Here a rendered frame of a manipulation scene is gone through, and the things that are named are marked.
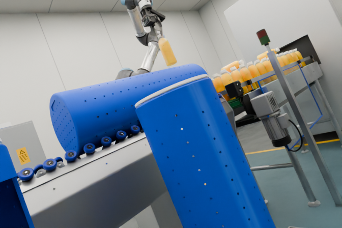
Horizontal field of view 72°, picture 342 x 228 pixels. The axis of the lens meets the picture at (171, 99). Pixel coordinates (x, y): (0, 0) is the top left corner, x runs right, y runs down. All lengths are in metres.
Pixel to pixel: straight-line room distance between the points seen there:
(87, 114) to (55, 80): 3.23
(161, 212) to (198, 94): 1.08
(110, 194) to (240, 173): 0.51
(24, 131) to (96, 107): 1.66
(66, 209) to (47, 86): 3.31
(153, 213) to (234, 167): 0.96
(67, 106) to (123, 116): 0.24
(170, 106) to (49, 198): 0.51
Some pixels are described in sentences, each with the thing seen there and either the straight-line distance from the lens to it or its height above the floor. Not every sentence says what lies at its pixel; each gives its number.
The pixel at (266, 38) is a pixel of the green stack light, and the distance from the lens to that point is 1.76.
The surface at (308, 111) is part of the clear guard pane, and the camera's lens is 2.21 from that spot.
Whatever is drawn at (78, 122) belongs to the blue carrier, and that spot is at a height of 1.07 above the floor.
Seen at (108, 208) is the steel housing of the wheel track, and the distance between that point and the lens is 1.03.
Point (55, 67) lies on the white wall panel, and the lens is 4.28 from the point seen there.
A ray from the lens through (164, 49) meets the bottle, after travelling 1.54.
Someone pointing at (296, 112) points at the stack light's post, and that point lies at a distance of 1.78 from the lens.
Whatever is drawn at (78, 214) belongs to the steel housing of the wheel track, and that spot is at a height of 0.76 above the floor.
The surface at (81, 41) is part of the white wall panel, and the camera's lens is 4.64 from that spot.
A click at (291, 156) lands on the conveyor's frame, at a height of 0.37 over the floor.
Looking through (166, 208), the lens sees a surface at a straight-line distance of 1.67.
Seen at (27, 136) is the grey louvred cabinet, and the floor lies 1.30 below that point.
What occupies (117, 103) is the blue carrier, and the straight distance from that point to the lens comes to 1.05.
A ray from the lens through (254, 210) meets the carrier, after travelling 0.80.
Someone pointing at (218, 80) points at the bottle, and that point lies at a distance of 1.67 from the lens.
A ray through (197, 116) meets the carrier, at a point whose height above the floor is 0.92.
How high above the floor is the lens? 0.95
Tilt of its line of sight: 4 degrees up
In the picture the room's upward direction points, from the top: 23 degrees counter-clockwise
